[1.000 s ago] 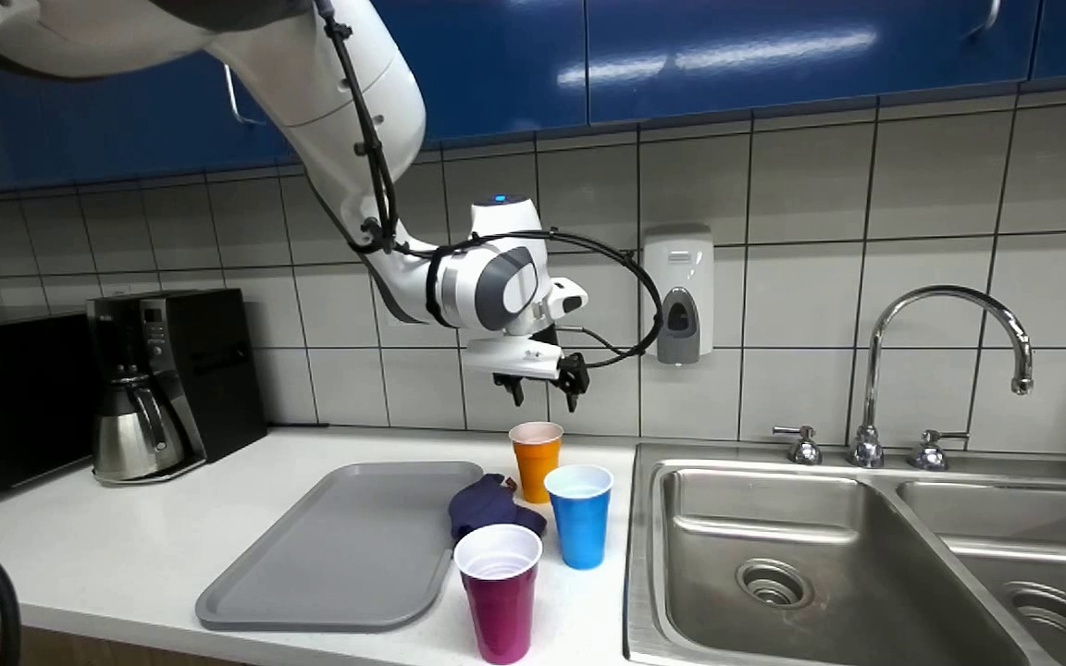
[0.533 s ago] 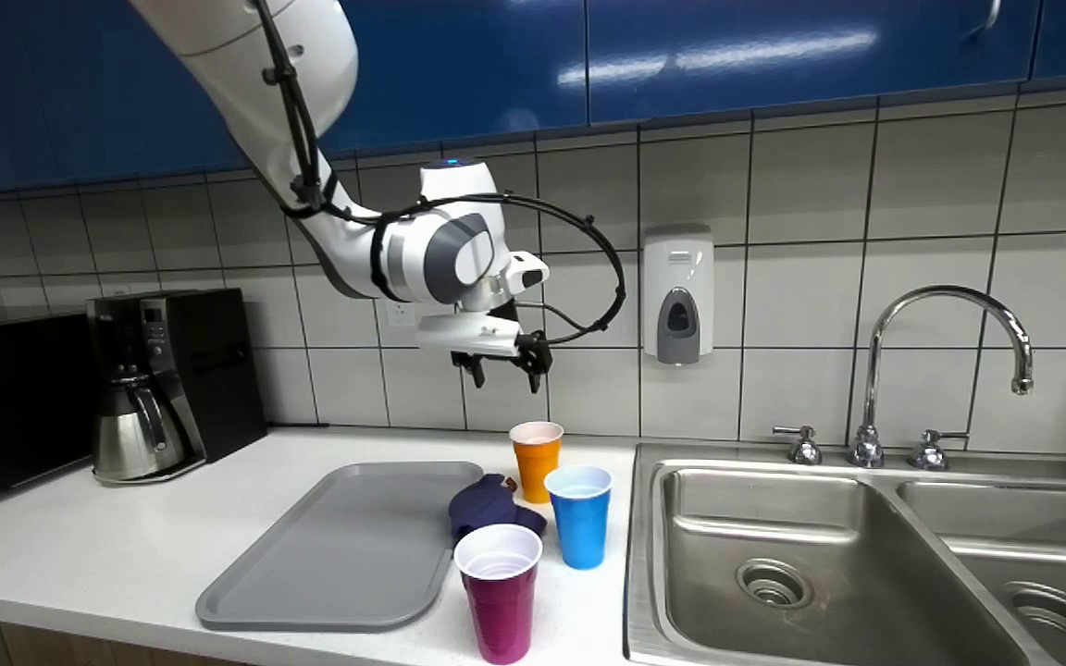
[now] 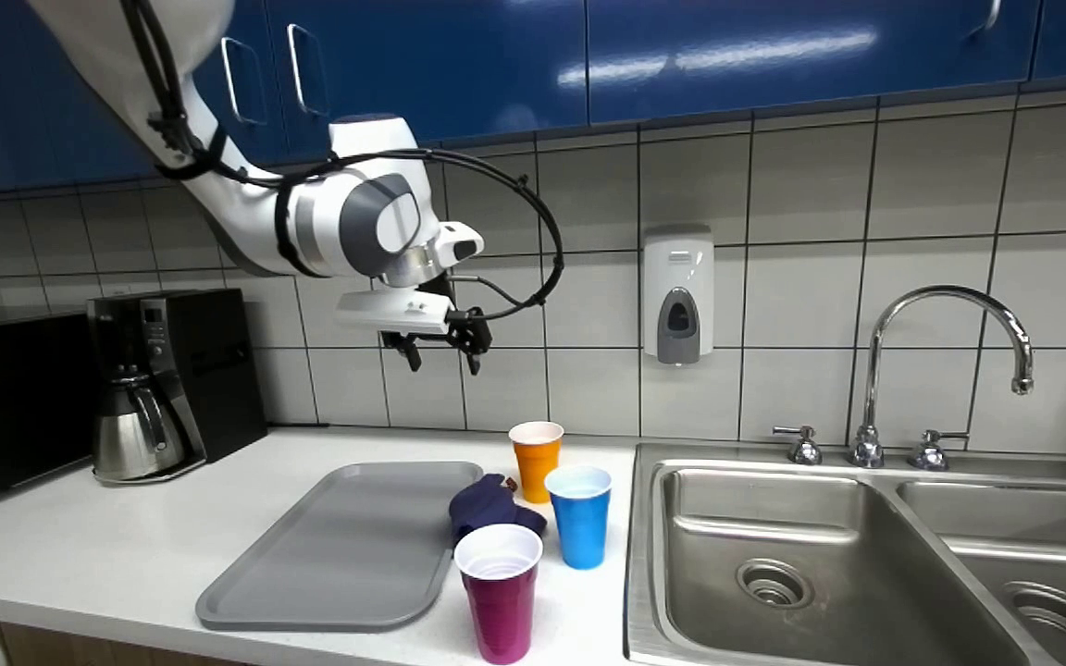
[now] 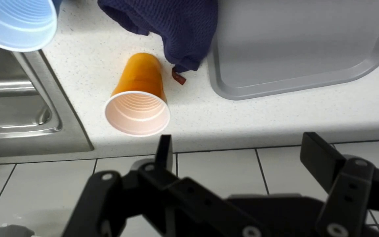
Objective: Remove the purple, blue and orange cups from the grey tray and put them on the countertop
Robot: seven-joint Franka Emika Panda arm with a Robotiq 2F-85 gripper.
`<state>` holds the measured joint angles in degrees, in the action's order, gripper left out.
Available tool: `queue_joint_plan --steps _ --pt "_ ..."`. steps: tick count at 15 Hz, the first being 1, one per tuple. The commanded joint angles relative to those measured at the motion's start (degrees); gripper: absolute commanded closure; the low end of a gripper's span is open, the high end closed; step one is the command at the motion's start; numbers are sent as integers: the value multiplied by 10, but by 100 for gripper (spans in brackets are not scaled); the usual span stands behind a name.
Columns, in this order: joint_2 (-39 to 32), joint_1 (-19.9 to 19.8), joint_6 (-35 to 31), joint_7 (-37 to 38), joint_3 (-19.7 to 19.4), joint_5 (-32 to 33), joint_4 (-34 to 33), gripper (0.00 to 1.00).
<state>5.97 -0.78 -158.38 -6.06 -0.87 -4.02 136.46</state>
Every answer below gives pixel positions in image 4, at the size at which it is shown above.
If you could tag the grey plastic tray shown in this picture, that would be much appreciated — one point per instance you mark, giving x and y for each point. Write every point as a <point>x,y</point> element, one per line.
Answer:
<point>298,44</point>

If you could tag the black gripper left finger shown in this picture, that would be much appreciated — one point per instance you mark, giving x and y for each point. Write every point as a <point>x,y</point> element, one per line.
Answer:
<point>154,202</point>

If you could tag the blue plastic cup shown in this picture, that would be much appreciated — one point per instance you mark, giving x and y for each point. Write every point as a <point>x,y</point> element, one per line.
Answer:
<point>13,21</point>

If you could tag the dark blue cloth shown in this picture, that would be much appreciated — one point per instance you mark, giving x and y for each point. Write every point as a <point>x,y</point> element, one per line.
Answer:
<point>176,27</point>

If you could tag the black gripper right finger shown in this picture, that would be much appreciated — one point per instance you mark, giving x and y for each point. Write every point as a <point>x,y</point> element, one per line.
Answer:
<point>351,189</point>

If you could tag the orange plastic cup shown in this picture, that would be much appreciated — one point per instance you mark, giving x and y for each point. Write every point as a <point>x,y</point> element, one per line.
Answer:
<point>138,83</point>

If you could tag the stainless steel double sink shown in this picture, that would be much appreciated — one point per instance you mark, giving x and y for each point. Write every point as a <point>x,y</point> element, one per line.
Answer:
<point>18,110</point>

